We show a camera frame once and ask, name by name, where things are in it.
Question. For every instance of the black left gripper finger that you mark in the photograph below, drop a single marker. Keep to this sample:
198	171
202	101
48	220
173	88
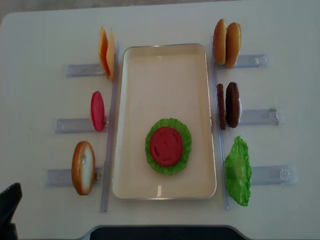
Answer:
9	200

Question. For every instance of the red tomato slice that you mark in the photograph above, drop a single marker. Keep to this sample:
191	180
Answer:
97	110
166	146

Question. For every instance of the bread slice left rack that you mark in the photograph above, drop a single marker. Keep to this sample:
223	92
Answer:
83	168

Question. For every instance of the red tomato slice in rack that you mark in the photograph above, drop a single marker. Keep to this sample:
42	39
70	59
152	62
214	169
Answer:
97	110

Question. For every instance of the orange cheese slice inner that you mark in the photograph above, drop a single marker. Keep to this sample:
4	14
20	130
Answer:
110	54

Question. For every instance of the orange cheese slice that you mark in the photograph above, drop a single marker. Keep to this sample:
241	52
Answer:
102	50
110	54

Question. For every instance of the orange cheese slice outer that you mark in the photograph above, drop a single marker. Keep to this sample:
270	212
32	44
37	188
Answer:
102	50

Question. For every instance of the green lettuce leaf on tray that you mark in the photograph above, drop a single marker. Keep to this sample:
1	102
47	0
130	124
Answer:
186	146

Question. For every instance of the green lettuce leaf in rack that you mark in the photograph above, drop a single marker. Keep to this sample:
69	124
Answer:
238	172

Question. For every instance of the brown meat patty behind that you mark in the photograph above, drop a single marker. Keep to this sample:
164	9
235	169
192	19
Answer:
221	106

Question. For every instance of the brown meat patty near pusher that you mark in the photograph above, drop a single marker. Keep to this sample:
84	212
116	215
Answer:
232	105

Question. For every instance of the white pusher block at patties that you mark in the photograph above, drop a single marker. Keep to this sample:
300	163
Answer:
240	111

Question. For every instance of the dark base at bottom edge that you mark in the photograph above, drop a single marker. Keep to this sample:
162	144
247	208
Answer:
165	233

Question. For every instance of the cream rectangular tray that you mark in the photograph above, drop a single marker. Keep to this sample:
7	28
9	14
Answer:
162	82

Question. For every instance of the bun slice behind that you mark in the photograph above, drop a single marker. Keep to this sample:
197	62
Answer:
219	42

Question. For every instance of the bun slice nearer pusher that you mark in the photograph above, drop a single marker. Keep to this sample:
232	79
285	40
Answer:
233	44

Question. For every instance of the clear rail under tomato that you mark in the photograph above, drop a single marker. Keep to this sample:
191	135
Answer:
73	126

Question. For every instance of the clear rail under cheese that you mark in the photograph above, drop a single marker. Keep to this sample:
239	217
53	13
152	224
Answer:
83	70

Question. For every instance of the long clear left side rail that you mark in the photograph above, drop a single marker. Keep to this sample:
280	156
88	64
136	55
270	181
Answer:
110	137

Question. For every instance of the long clear rail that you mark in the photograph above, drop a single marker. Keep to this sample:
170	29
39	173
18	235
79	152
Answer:
110	137
220	144

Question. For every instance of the long clear right side rail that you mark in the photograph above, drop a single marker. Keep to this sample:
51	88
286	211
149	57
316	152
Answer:
220	144

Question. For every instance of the clear rail under buns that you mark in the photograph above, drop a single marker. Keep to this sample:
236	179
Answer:
252	61

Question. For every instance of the clear rail under patties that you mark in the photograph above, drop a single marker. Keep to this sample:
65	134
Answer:
258	117

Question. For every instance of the clear rail under lettuce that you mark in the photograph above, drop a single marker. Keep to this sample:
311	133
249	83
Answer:
285	174

